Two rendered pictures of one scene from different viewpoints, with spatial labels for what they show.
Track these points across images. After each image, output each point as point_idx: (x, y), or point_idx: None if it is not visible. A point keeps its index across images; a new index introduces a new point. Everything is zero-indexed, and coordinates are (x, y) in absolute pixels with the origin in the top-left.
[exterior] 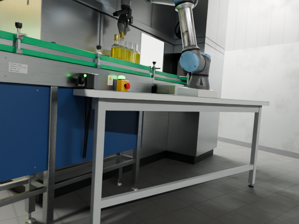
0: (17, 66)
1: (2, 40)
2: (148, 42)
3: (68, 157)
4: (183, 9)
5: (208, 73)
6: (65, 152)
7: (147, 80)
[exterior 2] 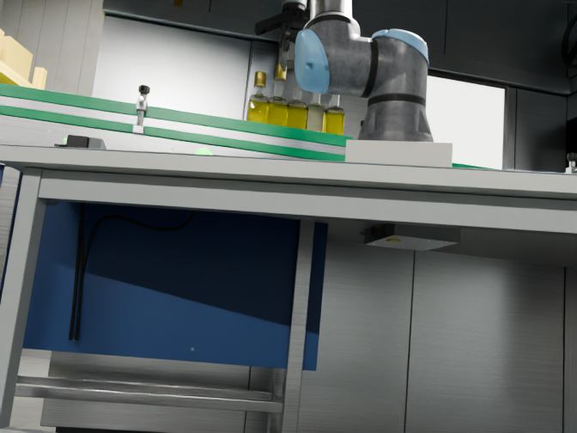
0: None
1: None
2: (428, 93)
3: (37, 329)
4: None
5: (403, 89)
6: (28, 316)
7: None
